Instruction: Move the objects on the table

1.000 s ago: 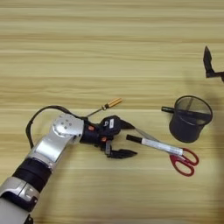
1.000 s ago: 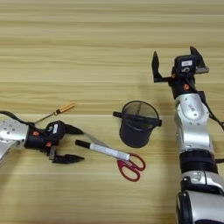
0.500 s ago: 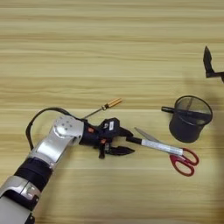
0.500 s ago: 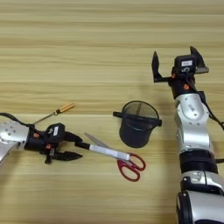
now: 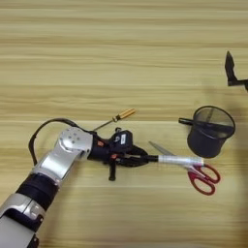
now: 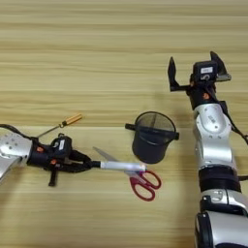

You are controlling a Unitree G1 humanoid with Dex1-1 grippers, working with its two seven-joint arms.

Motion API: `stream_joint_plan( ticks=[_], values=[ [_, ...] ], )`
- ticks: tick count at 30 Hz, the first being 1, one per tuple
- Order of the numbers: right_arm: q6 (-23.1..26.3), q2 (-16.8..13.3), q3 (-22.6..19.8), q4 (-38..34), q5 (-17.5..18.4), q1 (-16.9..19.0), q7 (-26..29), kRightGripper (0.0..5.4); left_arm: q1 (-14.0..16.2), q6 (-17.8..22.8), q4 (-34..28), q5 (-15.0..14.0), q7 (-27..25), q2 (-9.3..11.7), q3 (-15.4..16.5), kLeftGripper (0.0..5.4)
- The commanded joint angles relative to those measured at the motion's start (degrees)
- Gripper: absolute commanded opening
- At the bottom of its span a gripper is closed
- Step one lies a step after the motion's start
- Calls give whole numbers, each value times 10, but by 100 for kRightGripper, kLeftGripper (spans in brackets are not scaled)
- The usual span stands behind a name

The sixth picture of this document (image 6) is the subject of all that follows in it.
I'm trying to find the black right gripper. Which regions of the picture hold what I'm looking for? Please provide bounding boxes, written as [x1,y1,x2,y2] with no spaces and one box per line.
[167,50,233,111]

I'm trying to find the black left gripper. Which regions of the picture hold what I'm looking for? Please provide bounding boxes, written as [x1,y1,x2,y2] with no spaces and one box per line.
[26,139,102,188]

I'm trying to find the white marker with black cap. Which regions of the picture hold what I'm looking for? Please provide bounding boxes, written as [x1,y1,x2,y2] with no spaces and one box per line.
[92,160,148,172]

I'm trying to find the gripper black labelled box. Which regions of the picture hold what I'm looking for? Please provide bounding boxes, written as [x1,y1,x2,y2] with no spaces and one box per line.
[192,60,218,82]
[49,135,74,157]

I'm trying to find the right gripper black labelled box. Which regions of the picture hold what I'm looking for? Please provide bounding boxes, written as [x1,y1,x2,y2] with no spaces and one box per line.
[192,60,218,82]

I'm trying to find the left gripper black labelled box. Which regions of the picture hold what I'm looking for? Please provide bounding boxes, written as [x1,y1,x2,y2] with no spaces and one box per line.
[49,135,74,157]

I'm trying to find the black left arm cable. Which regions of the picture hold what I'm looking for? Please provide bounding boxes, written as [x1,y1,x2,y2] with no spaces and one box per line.
[0,123,41,143]

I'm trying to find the red handled scissors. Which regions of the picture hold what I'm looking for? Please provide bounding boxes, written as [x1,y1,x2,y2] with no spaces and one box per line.
[92,145,163,202]

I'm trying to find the black mesh pen cup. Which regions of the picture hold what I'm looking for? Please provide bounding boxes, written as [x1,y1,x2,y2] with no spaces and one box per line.
[131,110,178,165]

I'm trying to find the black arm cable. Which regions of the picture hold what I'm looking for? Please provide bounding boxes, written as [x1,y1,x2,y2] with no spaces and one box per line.
[206,86,248,145]
[0,123,41,143]

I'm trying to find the black pen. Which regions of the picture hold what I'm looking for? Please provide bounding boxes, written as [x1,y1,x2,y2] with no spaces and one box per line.
[124,122,181,141]

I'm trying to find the orange handled screwdriver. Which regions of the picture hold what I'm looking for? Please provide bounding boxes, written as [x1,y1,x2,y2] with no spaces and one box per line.
[34,112,84,140]

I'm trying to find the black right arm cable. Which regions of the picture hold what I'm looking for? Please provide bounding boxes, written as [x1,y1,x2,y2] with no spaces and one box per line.
[206,86,248,145]

